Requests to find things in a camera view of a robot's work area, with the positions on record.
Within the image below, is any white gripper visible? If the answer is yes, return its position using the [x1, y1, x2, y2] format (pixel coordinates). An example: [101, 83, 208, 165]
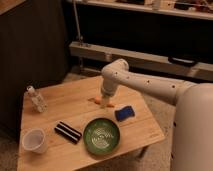
[100, 79, 118, 108]

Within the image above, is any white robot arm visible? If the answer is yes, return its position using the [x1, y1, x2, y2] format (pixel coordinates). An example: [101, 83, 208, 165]
[101, 59, 213, 171]

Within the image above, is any blue sponge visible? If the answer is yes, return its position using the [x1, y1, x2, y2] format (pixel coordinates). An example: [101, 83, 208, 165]
[115, 106, 135, 121]

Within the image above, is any green patterned bowl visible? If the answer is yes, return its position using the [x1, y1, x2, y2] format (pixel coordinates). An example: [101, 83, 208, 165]
[83, 118, 120, 156]

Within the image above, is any black white striped block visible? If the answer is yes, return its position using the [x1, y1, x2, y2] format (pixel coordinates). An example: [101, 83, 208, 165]
[54, 121, 82, 144]

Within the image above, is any wooden table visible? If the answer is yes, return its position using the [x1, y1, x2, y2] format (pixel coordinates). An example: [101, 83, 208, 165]
[17, 76, 164, 171]

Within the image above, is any metal stand pole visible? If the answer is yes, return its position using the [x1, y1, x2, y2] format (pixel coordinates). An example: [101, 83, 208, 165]
[72, 0, 83, 46]

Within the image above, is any clear plastic bottle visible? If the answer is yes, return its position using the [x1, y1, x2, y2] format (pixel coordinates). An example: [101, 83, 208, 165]
[27, 86, 47, 113]

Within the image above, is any long grey case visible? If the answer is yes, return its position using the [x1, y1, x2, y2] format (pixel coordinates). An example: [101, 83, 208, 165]
[69, 41, 213, 81]

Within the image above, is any upper shelf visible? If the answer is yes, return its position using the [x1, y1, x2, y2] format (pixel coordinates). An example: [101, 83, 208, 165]
[66, 0, 213, 22]

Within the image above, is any black case handle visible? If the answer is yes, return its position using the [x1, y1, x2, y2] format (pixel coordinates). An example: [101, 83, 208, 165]
[168, 57, 198, 67]

